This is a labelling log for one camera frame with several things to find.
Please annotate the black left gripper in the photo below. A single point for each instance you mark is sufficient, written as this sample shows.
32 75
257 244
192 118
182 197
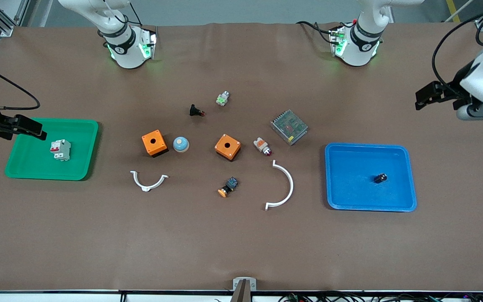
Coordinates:
455 86

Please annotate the brown table mat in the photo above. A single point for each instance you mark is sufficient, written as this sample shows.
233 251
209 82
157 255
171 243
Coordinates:
224 235

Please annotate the black red push button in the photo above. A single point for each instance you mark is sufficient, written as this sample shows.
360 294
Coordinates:
193 110

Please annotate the green white switch module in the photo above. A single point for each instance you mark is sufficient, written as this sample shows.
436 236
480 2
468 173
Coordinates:
222 99

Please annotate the small white curved clamp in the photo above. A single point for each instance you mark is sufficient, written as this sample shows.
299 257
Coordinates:
146 187

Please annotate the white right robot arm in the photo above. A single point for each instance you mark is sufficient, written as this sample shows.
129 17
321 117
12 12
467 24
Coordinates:
126 50

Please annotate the large white curved arc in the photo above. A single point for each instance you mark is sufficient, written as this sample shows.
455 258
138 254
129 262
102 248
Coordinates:
290 184

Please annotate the white red circuit breaker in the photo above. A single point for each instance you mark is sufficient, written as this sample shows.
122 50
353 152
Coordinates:
62 150

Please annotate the red indicator light switch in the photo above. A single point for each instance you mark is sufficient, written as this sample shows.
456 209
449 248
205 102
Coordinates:
260 144

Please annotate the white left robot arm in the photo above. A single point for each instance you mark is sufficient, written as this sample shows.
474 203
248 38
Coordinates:
363 50

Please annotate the blue white dome button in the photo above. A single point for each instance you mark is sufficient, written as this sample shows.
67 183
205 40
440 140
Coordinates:
180 144

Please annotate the green plastic tray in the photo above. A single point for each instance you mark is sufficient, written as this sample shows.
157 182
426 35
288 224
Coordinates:
32 165

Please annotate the blue plastic tray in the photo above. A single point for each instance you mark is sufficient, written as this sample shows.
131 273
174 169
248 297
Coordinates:
350 184

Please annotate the aluminium frame profile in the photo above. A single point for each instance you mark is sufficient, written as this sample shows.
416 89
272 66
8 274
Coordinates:
4 23

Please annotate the orange button enclosure box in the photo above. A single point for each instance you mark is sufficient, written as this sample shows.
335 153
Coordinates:
233 147
148 147

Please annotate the small black capacitor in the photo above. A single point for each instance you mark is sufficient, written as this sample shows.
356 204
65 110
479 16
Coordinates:
380 178

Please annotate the orange push button switch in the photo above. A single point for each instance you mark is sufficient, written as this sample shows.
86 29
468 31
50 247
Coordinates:
229 186

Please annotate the metal mesh power supply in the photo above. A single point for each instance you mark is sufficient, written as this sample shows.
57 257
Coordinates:
289 126

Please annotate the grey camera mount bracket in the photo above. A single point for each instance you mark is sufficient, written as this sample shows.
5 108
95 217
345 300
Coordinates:
244 285

